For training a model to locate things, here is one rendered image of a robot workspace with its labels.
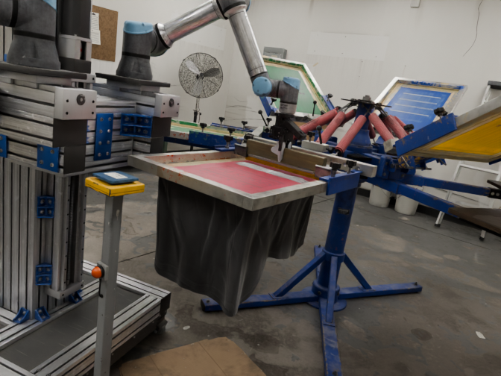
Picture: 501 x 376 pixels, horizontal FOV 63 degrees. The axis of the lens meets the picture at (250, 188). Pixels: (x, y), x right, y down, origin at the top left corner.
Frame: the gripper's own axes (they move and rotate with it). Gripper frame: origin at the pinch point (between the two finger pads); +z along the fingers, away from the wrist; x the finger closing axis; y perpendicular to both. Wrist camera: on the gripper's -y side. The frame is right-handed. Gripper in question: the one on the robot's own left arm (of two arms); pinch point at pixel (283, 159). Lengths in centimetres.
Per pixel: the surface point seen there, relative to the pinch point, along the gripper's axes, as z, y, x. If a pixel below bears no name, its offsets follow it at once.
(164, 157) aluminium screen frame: 2, 26, 47
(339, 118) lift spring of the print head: -19, 5, -62
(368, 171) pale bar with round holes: 0.0, -31.9, -20.8
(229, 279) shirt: 35, -17, 52
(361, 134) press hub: -11, -3, -79
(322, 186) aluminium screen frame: 3.1, -28.6, 16.7
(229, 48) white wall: -86, 379, -401
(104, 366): 72, 12, 79
